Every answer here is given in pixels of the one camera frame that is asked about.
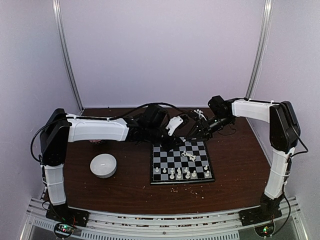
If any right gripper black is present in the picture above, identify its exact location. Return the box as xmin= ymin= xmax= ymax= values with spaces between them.
xmin=186 ymin=113 xmax=234 ymax=142

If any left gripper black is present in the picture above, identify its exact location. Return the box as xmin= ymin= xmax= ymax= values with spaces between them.
xmin=146 ymin=124 xmax=184 ymax=153

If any white chess bishop piece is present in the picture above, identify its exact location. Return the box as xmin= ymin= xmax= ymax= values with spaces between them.
xmin=185 ymin=171 xmax=191 ymax=179

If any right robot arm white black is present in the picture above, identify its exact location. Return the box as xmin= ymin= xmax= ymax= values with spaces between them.
xmin=186 ymin=95 xmax=301 ymax=221

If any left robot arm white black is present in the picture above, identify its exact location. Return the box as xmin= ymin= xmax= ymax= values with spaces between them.
xmin=39 ymin=104 xmax=183 ymax=222

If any pile of white chess pieces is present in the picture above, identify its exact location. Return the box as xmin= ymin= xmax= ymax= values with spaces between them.
xmin=181 ymin=151 xmax=196 ymax=162

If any black grey chess board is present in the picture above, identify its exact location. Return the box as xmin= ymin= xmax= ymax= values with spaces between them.
xmin=150 ymin=141 xmax=216 ymax=185

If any white ceramic bowl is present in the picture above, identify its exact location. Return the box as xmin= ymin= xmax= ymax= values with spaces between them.
xmin=90 ymin=153 xmax=117 ymax=179

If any red patterned small bowl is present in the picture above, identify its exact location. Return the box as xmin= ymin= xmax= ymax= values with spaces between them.
xmin=89 ymin=139 xmax=105 ymax=145

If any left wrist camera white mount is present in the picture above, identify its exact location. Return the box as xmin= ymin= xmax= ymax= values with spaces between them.
xmin=165 ymin=115 xmax=189 ymax=136

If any aluminium front rail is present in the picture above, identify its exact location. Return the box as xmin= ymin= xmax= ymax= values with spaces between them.
xmin=21 ymin=197 xmax=305 ymax=240

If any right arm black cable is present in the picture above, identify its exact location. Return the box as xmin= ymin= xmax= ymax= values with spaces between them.
xmin=271 ymin=134 xmax=310 ymax=237

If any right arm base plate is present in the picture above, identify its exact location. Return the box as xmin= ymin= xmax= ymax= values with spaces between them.
xmin=238 ymin=207 xmax=282 ymax=227

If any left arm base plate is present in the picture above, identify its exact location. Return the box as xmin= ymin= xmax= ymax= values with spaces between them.
xmin=45 ymin=208 xmax=90 ymax=227

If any right aluminium frame post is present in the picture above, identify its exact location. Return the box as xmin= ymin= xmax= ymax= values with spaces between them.
xmin=244 ymin=0 xmax=274 ymax=99

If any aluminium frame post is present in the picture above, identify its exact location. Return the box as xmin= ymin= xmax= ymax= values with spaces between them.
xmin=244 ymin=0 xmax=274 ymax=99
xmin=52 ymin=0 xmax=84 ymax=112

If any left aluminium frame post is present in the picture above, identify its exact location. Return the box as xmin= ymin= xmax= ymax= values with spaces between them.
xmin=52 ymin=0 xmax=84 ymax=112

